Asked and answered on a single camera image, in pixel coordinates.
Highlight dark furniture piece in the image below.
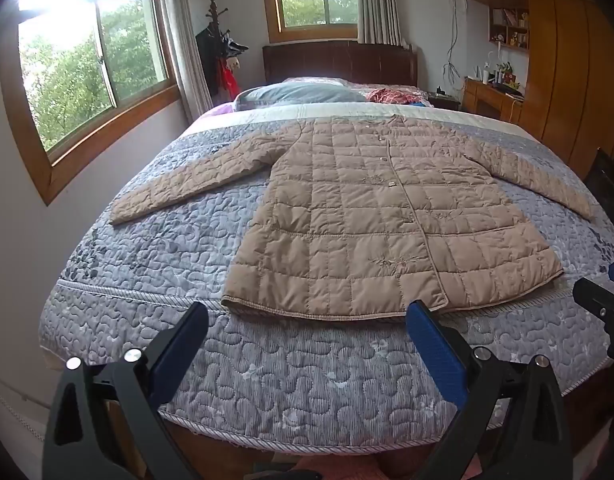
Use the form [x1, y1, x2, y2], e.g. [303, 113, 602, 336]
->
[582, 147, 614, 221]

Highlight tan quilted jacket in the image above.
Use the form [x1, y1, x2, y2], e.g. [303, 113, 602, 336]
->
[109, 114, 595, 322]

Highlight hanging cables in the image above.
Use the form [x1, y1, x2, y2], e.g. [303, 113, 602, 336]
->
[443, 0, 464, 92]

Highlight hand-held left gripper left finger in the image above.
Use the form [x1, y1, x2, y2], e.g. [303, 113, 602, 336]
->
[41, 301, 210, 480]

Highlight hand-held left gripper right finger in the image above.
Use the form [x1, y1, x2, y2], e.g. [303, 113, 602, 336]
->
[406, 300, 580, 480]

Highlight red patterned cloth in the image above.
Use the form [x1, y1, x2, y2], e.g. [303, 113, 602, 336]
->
[365, 87, 428, 107]

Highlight small wooden-framed window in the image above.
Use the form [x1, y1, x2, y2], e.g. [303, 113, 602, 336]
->
[259, 0, 360, 43]

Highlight wooden coat rack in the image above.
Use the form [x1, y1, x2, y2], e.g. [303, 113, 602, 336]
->
[205, 0, 230, 36]

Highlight wooden desk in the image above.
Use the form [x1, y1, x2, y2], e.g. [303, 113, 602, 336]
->
[462, 76, 525, 123]

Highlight large wooden-framed window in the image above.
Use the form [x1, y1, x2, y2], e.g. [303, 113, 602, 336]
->
[0, 0, 180, 206]

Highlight beige curtain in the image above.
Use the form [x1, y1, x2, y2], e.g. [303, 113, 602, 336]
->
[354, 0, 405, 48]
[164, 0, 213, 123]

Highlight dark nightstand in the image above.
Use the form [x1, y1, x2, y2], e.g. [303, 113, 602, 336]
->
[427, 87, 461, 111]

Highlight grey-blue pillow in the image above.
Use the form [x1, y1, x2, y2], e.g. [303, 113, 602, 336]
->
[233, 82, 368, 111]

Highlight dark wooden headboard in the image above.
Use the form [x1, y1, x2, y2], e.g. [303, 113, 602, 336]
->
[262, 42, 419, 87]

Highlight grey quilted bedspread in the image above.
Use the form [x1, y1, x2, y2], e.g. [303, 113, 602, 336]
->
[37, 102, 614, 456]

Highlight white fleece blanket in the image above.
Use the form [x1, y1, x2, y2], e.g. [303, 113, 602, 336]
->
[187, 102, 535, 137]

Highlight wall shelf with small items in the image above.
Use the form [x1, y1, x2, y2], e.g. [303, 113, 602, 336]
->
[490, 7, 530, 51]

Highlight red hanging garment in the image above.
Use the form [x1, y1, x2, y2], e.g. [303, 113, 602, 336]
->
[221, 57, 241, 99]

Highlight pink floral bedding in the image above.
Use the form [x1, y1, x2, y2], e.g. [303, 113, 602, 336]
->
[281, 76, 429, 106]

